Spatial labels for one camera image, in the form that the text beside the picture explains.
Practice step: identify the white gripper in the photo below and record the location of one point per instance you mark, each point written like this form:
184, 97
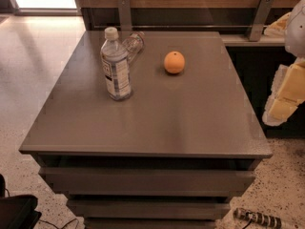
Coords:
296, 31

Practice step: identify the blue labelled plastic water bottle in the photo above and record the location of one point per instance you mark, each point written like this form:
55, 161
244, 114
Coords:
115, 65

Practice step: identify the clear empty plastic bottle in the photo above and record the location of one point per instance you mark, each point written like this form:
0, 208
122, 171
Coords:
134, 44

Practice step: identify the orange fruit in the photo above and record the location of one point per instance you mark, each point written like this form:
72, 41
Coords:
174, 62

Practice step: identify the grey drawer cabinet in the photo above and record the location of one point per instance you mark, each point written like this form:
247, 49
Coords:
172, 156

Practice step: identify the black object bottom left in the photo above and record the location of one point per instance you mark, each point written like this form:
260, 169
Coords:
17, 212

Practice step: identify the right metal wall bracket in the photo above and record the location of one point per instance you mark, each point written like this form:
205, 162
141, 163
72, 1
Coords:
262, 11

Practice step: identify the metal wall bracket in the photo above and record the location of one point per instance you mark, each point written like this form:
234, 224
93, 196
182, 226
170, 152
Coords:
125, 14
262, 11

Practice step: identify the left metal wall bracket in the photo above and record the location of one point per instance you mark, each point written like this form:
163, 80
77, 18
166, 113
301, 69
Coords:
125, 14

